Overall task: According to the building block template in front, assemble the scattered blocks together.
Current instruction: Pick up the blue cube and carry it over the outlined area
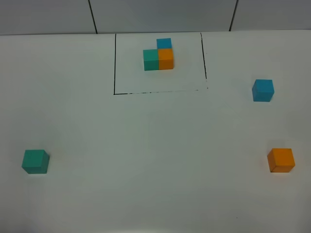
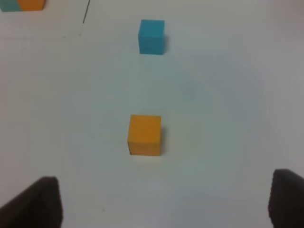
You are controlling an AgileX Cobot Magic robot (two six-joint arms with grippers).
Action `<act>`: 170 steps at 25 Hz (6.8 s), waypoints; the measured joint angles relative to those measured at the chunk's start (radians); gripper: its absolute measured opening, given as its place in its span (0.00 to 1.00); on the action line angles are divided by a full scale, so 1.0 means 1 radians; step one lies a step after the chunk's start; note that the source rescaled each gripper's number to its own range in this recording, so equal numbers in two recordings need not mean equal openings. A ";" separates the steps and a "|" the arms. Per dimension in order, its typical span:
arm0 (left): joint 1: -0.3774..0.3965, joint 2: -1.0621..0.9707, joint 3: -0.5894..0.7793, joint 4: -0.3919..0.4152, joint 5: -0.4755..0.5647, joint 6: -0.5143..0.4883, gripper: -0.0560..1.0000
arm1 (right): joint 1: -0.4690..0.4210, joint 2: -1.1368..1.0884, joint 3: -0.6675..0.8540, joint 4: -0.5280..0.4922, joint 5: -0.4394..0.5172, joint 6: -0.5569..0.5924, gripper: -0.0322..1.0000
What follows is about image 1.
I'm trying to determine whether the template green cube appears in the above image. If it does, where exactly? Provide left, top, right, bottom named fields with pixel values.
left=143, top=49, right=159, bottom=71

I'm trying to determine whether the template orange cube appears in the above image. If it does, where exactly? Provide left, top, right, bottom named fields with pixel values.
left=158, top=49, right=174, bottom=70

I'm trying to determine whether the template blue cube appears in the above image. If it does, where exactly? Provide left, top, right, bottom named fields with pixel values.
left=156, top=38, right=172, bottom=50

